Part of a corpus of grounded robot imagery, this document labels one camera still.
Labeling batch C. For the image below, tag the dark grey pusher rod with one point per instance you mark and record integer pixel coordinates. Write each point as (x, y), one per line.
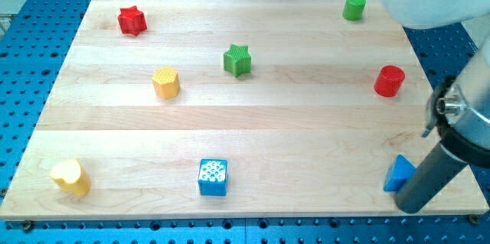
(435, 171)

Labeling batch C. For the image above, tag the blue triangle block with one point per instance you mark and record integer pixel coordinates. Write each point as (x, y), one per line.
(398, 174)

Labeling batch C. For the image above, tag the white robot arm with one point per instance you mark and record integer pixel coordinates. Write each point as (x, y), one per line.
(458, 107)

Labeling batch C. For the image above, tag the red cylinder block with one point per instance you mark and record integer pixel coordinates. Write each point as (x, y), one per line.
(389, 81)

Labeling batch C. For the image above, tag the green cylinder block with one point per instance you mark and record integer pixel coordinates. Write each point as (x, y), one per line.
(353, 10)

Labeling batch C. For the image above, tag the blue cube block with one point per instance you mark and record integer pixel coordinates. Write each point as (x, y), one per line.
(212, 177)

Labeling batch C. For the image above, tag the green star block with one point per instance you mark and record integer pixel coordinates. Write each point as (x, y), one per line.
(237, 60)

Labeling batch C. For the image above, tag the light wooden board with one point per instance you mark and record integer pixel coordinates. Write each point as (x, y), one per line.
(304, 133)

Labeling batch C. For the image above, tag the yellow hexagon block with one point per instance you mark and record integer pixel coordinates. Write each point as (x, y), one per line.
(166, 82)

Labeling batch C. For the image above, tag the red star block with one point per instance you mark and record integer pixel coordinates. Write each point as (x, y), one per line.
(132, 21)

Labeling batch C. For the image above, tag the yellow heart block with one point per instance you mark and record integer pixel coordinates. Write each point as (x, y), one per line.
(70, 176)

